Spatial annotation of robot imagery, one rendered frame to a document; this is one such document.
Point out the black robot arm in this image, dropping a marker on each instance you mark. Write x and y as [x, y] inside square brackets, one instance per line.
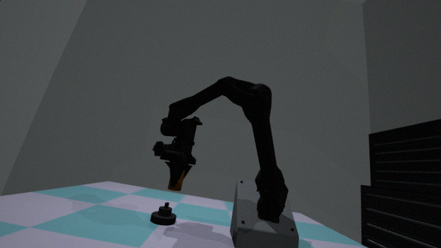
[256, 102]

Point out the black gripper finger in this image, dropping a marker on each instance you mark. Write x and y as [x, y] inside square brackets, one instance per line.
[176, 171]
[188, 167]

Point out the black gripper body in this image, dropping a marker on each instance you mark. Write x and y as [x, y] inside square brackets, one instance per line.
[182, 151]

